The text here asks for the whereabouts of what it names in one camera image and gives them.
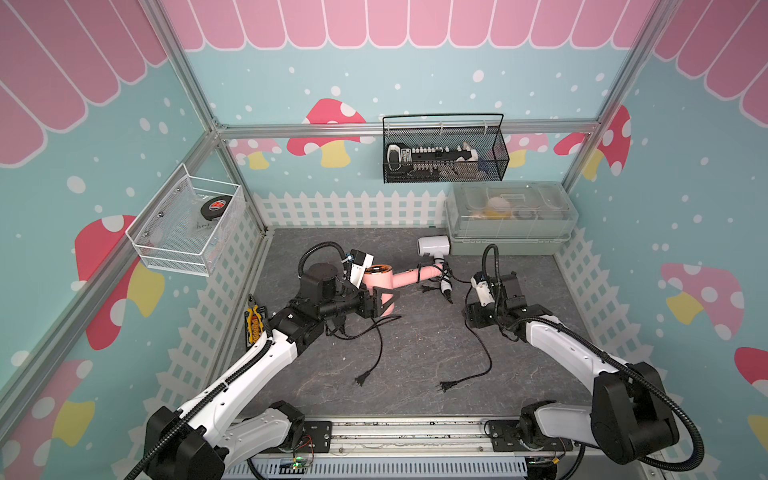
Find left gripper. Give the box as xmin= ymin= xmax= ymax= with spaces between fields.
xmin=320 ymin=278 xmax=398 ymax=320

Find pink hair dryer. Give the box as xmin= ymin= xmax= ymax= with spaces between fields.
xmin=363 ymin=265 xmax=440 ymax=293

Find pink dryer black cord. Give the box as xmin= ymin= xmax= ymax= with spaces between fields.
xmin=419 ymin=260 xmax=494 ymax=395

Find white hair dryer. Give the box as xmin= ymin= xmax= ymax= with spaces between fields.
xmin=417 ymin=235 xmax=453 ymax=304

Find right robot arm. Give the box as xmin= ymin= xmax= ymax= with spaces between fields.
xmin=465 ymin=244 xmax=705 ymax=472

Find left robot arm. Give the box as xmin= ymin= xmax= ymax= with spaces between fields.
xmin=126 ymin=241 xmax=389 ymax=479

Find green clear storage box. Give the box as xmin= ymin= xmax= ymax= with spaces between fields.
xmin=445 ymin=182 xmax=579 ymax=256

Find yellow black pliers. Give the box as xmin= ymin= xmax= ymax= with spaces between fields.
xmin=244 ymin=294 xmax=268 ymax=349

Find black white power strip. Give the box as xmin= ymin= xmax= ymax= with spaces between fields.
xmin=384 ymin=143 xmax=479 ymax=177

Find black red tape measure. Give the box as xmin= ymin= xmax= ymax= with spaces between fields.
xmin=200 ymin=195 xmax=233 ymax=221

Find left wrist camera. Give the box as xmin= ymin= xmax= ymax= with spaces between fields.
xmin=343 ymin=249 xmax=374 ymax=288

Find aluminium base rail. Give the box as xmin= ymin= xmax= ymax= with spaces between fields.
xmin=155 ymin=415 xmax=661 ymax=480

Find black wire mesh basket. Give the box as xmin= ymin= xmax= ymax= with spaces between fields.
xmin=381 ymin=113 xmax=510 ymax=183

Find white wire mesh basket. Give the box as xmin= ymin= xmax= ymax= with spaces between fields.
xmin=125 ymin=164 xmax=246 ymax=277

